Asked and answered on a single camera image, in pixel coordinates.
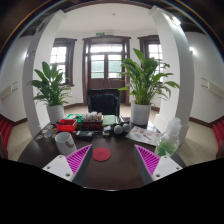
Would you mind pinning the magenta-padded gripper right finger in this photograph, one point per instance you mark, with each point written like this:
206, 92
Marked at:
166, 166

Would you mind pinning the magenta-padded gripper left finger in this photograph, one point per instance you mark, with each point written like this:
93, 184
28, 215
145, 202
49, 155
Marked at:
58, 166

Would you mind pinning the clear bottle with green label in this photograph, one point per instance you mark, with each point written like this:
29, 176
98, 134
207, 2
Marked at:
168, 141

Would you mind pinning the white mug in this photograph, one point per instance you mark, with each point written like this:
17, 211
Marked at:
64, 141

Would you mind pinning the white printed sheet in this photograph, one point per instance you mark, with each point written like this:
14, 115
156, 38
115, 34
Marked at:
143, 135

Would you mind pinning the small black device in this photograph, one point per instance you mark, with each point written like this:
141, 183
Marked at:
84, 135

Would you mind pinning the red plastic box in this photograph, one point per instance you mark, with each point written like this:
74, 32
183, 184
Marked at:
66, 126

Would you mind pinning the flat round red coaster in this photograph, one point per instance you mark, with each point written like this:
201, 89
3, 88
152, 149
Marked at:
101, 154

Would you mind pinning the green printed box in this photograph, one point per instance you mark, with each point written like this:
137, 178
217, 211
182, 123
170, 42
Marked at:
71, 116

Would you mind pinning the small potted plant, white pot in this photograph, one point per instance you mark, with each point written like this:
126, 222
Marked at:
55, 113

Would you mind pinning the basket of wrapped snacks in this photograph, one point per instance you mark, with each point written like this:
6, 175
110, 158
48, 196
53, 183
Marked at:
92, 121

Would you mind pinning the large potted plant, white pot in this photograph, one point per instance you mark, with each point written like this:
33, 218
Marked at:
140, 113

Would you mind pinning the red carpeted staircase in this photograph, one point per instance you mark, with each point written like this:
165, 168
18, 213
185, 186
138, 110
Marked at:
219, 133
5, 131

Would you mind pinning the green book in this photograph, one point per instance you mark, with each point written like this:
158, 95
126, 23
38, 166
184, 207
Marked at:
108, 120

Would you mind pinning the black chair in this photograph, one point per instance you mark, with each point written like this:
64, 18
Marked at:
103, 103

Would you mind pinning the green exit sign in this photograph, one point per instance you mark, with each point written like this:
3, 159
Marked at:
100, 33

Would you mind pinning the white wall radiator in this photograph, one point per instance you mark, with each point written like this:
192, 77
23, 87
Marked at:
213, 88
8, 90

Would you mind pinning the bright wall lamp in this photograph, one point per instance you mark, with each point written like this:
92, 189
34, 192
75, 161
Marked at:
192, 50
176, 21

